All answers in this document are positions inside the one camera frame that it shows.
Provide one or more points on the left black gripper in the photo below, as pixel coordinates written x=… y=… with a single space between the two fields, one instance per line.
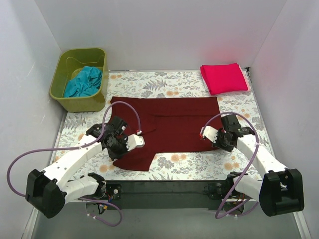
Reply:
x=115 y=145

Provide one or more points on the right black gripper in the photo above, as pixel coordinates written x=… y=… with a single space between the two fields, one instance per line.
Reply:
x=225 y=140

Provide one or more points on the dark red t shirt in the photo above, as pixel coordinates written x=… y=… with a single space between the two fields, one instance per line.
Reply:
x=169 y=125

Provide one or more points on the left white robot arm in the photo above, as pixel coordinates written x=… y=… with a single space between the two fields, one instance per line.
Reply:
x=53 y=187

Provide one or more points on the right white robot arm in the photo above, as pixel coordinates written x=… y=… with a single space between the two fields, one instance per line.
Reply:
x=276 y=188

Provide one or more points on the folded pink t shirt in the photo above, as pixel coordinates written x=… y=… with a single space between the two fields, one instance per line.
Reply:
x=224 y=77

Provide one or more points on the teal t shirt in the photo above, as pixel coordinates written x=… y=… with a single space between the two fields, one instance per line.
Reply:
x=86 y=83

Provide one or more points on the olive green plastic bin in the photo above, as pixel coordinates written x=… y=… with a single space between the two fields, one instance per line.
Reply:
x=70 y=63

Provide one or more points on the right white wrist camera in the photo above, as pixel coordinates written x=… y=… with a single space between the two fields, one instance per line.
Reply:
x=210 y=133

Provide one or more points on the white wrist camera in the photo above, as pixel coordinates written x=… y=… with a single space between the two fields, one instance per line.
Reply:
x=135 y=141
x=210 y=133

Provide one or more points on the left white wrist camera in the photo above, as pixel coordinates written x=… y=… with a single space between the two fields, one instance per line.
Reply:
x=135 y=141

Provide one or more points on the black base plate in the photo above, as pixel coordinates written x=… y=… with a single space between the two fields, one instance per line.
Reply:
x=165 y=194

